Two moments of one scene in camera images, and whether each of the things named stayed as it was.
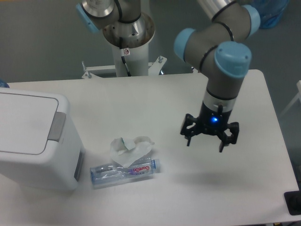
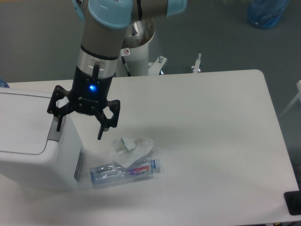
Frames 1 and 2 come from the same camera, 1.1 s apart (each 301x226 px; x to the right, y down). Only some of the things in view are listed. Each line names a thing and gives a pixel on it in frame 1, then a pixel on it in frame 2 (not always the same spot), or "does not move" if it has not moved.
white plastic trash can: (40, 147) does not move
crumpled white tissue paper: (126, 151) does not move
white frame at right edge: (298, 96) does not move
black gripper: (211, 120) → (88, 95)
